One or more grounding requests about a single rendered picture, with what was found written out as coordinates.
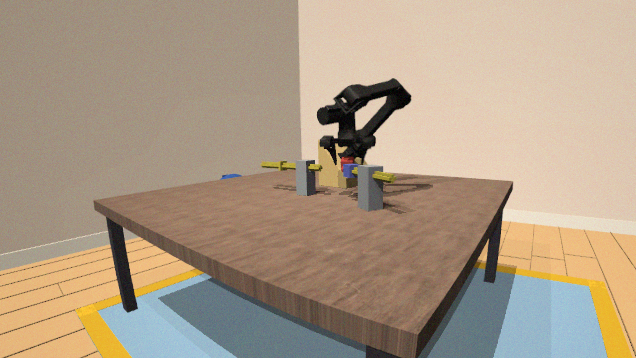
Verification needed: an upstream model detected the yellow square bar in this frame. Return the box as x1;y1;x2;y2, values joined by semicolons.
261;159;322;196

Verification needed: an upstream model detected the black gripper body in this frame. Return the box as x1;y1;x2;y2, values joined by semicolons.
319;121;376;147

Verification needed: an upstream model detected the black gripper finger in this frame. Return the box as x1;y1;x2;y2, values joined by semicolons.
324;143;337;165
361;145;371;165

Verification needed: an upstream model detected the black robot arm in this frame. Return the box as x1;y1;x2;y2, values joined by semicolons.
317;78;411;160

